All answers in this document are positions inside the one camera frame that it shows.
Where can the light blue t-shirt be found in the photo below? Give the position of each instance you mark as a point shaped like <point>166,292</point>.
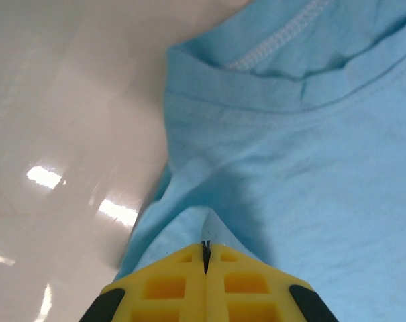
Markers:
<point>290,167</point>

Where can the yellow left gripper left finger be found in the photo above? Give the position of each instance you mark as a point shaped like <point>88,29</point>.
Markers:
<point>162,295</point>

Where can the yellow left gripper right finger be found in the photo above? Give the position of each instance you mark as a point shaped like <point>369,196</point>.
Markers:
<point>249,295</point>

